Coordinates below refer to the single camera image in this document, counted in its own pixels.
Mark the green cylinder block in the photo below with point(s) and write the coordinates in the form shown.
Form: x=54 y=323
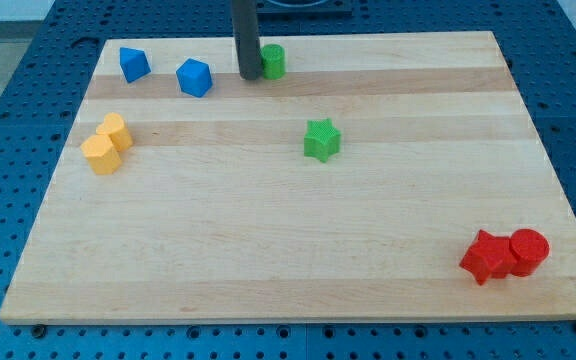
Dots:
x=273 y=59

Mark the blue triangle block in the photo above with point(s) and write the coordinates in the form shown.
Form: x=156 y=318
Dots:
x=134 y=63

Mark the green star block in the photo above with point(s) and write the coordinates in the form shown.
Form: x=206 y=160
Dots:
x=321 y=140

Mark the light wooden board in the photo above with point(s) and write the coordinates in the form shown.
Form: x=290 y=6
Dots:
x=216 y=216

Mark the blue cube block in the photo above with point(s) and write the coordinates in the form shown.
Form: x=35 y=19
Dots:
x=194 y=78

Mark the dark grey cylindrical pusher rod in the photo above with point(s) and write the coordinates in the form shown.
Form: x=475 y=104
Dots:
x=246 y=36

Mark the yellow heart block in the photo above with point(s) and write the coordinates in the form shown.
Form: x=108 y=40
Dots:
x=114 y=126

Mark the yellow hexagon block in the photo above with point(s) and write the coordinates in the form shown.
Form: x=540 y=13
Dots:
x=101 y=154

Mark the red star block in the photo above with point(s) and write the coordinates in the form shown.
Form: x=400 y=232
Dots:
x=488 y=256

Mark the red cylinder block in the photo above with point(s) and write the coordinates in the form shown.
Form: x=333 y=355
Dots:
x=530 y=248

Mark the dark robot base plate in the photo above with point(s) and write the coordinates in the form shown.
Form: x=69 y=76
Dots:
x=304 y=7

